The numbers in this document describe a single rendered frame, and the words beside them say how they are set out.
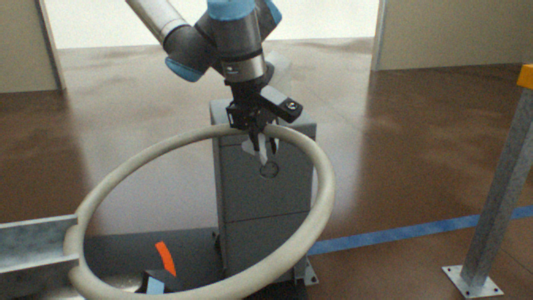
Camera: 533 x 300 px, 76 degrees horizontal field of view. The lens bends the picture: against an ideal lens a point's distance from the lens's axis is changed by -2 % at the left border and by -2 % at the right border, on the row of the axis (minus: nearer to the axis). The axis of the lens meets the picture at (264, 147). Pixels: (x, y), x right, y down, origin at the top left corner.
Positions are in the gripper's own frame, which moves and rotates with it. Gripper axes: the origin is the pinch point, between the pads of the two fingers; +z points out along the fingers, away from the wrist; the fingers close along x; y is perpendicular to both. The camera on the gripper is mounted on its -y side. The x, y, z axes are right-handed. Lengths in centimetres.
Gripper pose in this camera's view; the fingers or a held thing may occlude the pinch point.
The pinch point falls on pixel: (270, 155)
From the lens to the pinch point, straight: 82.2
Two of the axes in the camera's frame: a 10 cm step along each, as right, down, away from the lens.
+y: -8.3, -1.5, 5.4
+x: -5.3, 5.2, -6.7
